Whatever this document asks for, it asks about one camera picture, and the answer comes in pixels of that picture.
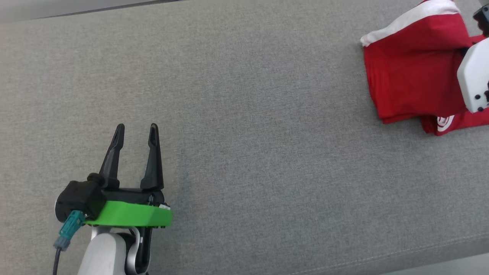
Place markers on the red white basketball jersey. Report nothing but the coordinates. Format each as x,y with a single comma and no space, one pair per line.
462,123

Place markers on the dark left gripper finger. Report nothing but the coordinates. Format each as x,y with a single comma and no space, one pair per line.
112,168
153,172

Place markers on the grey fabric sofa cushion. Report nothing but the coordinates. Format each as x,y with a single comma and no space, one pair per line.
248,152

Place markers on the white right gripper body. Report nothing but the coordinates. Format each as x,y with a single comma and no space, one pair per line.
475,76

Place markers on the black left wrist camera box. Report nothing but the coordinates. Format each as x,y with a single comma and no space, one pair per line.
80,196

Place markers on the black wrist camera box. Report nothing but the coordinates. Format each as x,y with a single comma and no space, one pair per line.
80,196
483,17

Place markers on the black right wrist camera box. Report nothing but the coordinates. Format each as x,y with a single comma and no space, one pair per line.
483,17

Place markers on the red white-trimmed shorts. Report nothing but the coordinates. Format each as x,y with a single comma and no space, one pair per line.
408,72

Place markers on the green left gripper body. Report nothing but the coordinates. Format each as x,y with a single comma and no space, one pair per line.
130,214

